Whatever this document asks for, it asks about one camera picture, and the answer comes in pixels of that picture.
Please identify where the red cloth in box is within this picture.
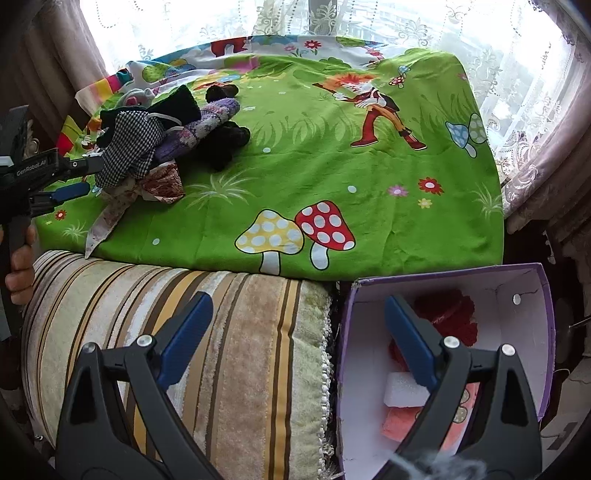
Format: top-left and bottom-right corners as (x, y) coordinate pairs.
(409, 289), (478, 347)

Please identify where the white lace curtain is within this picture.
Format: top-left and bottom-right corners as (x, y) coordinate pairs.
(80, 0), (578, 163)

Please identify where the black knit sock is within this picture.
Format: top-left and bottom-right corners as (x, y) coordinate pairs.
(176, 121), (250, 174)

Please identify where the purple floral knit sock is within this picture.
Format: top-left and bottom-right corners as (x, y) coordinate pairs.
(154, 98), (240, 163)

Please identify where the cream floral fabric strip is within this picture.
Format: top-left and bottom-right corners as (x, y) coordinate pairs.
(84, 181), (139, 258)

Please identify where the red floral patterned cloth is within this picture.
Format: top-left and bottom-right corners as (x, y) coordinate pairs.
(139, 161), (185, 205)

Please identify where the purple cardboard box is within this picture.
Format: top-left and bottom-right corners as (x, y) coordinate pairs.
(337, 263), (555, 479)

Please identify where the pink patterned cloth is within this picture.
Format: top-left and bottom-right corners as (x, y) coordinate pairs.
(380, 384), (472, 451)

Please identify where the person's left hand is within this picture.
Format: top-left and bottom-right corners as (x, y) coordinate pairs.
(3, 225), (37, 306)

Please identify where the white foam block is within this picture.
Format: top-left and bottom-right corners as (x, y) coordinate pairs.
(384, 372), (430, 408)

